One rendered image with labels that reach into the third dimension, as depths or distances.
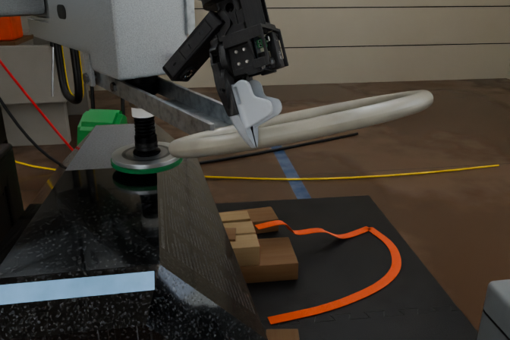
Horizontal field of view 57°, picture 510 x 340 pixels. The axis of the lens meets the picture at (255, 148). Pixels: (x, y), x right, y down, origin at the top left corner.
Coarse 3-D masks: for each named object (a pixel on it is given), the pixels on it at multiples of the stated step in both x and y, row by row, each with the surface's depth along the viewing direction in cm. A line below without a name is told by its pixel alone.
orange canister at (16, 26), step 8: (16, 16) 404; (0, 24) 389; (8, 24) 390; (16, 24) 403; (0, 32) 391; (8, 32) 392; (16, 32) 403; (0, 40) 394; (8, 40) 395; (16, 40) 399; (24, 40) 413
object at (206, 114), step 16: (96, 80) 150; (112, 80) 140; (160, 80) 140; (128, 96) 133; (144, 96) 125; (176, 96) 134; (192, 96) 127; (160, 112) 120; (176, 112) 113; (192, 112) 124; (208, 112) 123; (224, 112) 117; (192, 128) 109; (208, 128) 103
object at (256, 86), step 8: (256, 80) 66; (256, 88) 66; (264, 96) 65; (272, 104) 65; (280, 104) 65; (272, 112) 65; (264, 120) 66; (256, 128) 66; (256, 136) 66; (256, 144) 65
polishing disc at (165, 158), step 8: (128, 144) 154; (160, 144) 154; (168, 144) 154; (120, 152) 147; (128, 152) 147; (168, 152) 147; (112, 160) 142; (120, 160) 140; (128, 160) 140; (136, 160) 140; (144, 160) 140; (152, 160) 140; (160, 160) 140; (168, 160) 140; (176, 160) 143; (136, 168) 137; (144, 168) 137
